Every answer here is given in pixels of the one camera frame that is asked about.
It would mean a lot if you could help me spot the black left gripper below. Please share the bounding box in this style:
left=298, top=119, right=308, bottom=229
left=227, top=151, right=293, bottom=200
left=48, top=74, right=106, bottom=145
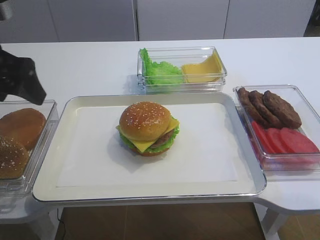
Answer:
left=0, top=47, right=47, bottom=105

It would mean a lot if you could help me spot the sesame bun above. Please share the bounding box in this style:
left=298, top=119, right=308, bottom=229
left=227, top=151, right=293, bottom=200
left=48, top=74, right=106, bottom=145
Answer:
left=0, top=136, right=29, bottom=180
left=119, top=101, right=173, bottom=141

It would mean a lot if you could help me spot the green lettuce leaf on burger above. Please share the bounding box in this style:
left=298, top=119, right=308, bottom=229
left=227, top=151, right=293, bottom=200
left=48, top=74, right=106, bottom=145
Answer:
left=116, top=116, right=180, bottom=153

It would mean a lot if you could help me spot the yellow cheese slice on burger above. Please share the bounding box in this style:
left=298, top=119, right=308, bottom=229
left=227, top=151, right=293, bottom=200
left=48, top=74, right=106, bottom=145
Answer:
left=116, top=117, right=180, bottom=155

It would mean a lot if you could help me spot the green lettuce in container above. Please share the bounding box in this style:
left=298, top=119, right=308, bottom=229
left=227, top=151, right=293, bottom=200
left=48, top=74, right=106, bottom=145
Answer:
left=139, top=48, right=184, bottom=85

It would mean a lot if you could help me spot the clear lettuce cheese container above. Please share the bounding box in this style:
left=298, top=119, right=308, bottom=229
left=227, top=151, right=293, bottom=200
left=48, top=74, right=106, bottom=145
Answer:
left=137, top=46, right=228, bottom=94

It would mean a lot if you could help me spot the yellow cheese slices stack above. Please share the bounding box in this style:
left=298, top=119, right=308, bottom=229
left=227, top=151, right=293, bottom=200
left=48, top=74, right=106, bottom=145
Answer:
left=181, top=53, right=223, bottom=84

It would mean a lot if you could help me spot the flat orange bun bottom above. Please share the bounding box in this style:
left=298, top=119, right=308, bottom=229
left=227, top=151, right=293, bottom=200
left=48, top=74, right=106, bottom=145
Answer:
left=0, top=108, right=46, bottom=150

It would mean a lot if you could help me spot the clear bun container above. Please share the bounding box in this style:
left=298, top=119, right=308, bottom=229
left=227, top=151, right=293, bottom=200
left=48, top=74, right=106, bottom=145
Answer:
left=0, top=100, right=59, bottom=197

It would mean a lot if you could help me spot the white paper tray liner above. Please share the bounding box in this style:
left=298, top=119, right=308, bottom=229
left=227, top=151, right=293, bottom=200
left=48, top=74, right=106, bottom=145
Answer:
left=57, top=103, right=238, bottom=187

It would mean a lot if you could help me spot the bottom burger bun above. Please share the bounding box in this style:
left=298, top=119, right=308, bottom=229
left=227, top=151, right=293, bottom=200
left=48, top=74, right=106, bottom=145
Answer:
left=130, top=147, right=169, bottom=157

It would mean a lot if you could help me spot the brown patty on burger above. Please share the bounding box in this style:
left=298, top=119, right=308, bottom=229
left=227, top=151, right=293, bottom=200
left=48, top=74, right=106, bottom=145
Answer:
left=150, top=130, right=174, bottom=149

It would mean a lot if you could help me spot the left brown meat patty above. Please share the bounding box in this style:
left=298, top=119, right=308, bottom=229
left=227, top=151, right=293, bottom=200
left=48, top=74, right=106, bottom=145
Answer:
left=237, top=87, right=270, bottom=128

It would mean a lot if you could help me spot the brown meat patty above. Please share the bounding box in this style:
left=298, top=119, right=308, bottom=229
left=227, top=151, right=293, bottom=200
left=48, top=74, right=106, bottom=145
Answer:
left=237, top=87, right=270, bottom=128
left=248, top=90, right=285, bottom=129
left=263, top=90, right=302, bottom=129

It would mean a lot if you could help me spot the middle brown meat patty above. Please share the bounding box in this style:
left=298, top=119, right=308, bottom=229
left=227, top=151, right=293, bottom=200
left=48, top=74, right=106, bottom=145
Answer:
left=248, top=90, right=285, bottom=129

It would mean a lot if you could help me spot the left red tomato slice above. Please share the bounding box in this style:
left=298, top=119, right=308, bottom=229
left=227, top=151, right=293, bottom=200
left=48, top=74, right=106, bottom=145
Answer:
left=251, top=121, right=275, bottom=154

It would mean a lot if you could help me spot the red tomato slice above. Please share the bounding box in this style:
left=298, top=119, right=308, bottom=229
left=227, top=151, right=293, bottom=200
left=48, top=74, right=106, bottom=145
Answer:
left=279, top=127, right=320, bottom=154
left=251, top=121, right=275, bottom=154
left=266, top=128, right=292, bottom=154

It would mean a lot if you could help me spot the white metal serving tray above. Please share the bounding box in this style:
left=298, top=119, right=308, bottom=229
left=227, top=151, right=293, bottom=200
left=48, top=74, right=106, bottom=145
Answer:
left=33, top=92, right=267, bottom=204

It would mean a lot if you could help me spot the middle red tomato slice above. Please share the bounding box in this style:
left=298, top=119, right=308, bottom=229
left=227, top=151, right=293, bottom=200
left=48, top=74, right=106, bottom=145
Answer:
left=266, top=128, right=292, bottom=154

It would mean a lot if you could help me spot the clear patty tomato container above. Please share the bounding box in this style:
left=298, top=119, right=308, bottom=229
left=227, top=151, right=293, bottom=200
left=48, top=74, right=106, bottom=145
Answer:
left=233, top=84, right=320, bottom=171

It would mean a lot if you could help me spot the right brown meat patty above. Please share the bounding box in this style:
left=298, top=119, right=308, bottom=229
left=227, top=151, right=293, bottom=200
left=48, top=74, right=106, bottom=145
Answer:
left=263, top=90, right=302, bottom=129

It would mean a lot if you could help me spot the right red tomato slice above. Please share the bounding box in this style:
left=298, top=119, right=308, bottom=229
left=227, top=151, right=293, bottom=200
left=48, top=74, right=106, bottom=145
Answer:
left=279, top=127, right=320, bottom=154

